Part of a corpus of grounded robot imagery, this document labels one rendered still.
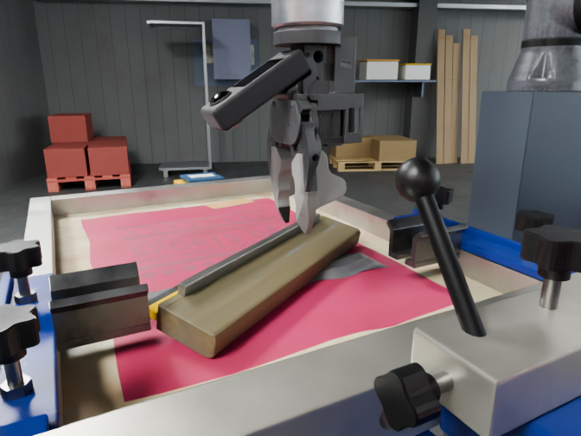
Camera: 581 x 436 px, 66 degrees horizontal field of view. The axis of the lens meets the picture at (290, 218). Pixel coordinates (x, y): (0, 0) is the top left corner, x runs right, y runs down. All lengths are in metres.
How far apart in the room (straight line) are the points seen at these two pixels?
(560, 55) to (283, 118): 0.68
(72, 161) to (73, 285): 5.54
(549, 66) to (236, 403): 0.91
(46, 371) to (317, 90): 0.36
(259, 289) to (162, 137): 7.21
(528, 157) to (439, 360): 0.76
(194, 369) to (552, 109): 0.81
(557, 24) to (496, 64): 7.80
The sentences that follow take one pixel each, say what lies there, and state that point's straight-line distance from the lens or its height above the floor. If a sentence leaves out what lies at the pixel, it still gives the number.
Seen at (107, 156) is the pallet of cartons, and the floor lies 0.40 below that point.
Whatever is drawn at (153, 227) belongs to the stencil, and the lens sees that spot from 0.89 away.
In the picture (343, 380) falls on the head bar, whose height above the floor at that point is 1.04.
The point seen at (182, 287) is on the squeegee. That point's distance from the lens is 0.49.
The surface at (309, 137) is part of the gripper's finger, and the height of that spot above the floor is 1.16.
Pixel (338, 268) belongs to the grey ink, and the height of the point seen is 0.96.
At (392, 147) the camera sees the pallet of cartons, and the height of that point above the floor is 0.35.
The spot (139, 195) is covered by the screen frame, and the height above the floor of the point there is 0.98.
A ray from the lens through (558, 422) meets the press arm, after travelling 0.29.
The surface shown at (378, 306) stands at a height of 0.95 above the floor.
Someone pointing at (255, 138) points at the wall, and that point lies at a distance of 7.63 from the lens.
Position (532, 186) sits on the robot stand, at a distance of 1.02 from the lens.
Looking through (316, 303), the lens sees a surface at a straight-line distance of 0.56.
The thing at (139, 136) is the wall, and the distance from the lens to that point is 7.75.
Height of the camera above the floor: 1.21
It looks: 16 degrees down
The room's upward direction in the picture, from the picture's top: straight up
